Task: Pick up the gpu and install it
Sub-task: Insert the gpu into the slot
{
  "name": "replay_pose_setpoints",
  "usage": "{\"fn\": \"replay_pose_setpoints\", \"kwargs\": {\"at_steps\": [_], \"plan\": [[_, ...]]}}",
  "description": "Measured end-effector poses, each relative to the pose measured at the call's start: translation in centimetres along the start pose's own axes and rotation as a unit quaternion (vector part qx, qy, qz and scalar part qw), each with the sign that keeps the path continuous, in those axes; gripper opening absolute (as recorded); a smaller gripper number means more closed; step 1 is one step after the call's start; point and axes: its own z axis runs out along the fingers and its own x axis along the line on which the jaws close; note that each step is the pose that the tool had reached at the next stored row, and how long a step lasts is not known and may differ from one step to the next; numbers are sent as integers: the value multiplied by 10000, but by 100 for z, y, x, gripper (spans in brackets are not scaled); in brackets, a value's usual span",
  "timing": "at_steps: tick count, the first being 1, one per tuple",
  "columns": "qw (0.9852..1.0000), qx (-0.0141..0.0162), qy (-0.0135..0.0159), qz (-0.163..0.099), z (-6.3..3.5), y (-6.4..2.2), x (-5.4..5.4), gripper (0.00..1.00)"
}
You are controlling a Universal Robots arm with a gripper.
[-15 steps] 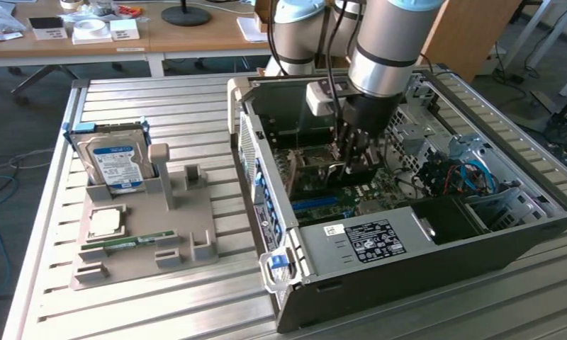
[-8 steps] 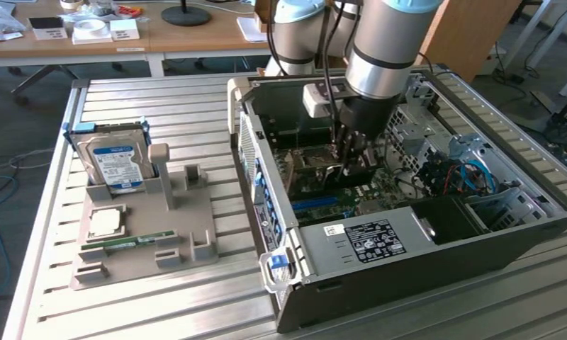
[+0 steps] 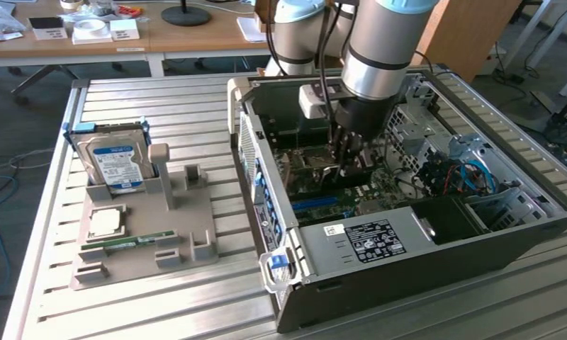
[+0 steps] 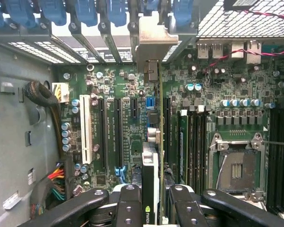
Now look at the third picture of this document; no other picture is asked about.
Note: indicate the white box black top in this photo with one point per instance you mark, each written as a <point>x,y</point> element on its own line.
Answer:
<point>50,33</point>

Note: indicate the black round lamp base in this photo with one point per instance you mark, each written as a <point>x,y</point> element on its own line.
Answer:
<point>188,16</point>

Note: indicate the small beige tape roll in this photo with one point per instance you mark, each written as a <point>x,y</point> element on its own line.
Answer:
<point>71,3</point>

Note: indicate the wooden desk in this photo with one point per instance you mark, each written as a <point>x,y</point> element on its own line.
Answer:
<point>194,39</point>

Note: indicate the red orange small parts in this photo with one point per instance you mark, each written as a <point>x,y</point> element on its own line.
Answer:
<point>133,11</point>

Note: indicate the white paper label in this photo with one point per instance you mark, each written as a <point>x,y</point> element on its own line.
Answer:
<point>5,36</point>

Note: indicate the wooden cabinet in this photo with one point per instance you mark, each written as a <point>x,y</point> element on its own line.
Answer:
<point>455,35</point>

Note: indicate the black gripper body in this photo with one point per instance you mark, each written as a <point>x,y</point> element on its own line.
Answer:
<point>364,117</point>

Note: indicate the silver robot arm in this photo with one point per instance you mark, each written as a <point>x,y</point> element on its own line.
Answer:
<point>378,53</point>

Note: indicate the green motherboard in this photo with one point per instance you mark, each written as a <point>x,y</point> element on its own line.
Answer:
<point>384,187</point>

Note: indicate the white tape roll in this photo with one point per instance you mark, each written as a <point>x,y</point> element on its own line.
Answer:
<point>90,32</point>

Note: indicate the grey power supply unit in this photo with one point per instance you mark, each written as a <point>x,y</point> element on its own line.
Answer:
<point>360,241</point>

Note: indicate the blue expansion slot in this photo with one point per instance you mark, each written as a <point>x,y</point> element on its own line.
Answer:
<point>314,203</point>

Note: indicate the grey parts rack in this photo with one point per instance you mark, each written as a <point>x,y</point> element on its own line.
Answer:
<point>147,262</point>

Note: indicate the CPU socket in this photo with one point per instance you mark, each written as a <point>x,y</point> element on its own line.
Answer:
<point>312,161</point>

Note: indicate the open black PC case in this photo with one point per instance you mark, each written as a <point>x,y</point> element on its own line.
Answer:
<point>406,283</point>

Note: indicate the hard disk blue carrier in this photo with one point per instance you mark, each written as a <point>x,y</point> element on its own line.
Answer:
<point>115,163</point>

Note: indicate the silver CPU chip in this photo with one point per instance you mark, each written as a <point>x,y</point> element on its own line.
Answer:
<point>105,223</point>

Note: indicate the white blue case latch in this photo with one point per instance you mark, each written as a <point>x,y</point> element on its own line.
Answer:
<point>277,269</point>

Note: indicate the perforated metal disk bay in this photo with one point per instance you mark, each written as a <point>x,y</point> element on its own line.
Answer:
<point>416,134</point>

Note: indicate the green RAM stick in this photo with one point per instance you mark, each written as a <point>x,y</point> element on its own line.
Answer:
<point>133,241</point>

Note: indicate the white paper stack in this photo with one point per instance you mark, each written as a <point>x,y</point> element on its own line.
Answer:
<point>253,30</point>

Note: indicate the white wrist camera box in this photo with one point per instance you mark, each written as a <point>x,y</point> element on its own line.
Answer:
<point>314,101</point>

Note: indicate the small white box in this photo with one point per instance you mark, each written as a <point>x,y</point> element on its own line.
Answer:
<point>125,30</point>

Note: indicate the flat white box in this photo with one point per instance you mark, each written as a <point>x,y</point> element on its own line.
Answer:
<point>93,39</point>

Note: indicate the clear plastic bag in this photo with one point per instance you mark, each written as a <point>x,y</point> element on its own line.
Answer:
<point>1,17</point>

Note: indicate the silver chipset heat sink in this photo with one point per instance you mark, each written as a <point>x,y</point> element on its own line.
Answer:
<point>372,207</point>

